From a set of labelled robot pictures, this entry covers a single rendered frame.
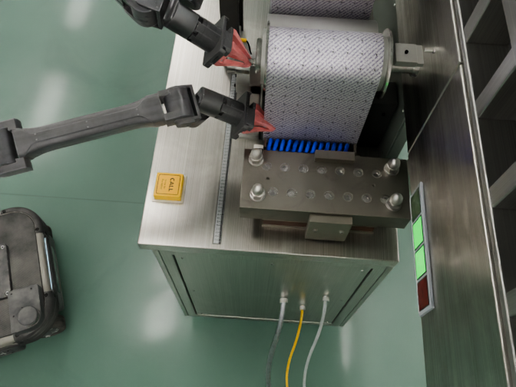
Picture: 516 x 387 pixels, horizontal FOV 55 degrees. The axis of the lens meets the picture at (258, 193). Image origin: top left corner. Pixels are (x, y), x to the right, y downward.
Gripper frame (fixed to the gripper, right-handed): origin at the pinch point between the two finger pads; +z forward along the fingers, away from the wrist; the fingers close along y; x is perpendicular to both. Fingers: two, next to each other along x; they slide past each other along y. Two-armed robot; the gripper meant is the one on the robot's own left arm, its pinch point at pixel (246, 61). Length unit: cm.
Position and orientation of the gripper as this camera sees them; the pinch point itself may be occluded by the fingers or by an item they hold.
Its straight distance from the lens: 112.8
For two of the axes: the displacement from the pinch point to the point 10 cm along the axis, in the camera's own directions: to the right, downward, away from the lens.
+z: 7.7, 3.5, 5.4
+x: 6.4, -3.5, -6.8
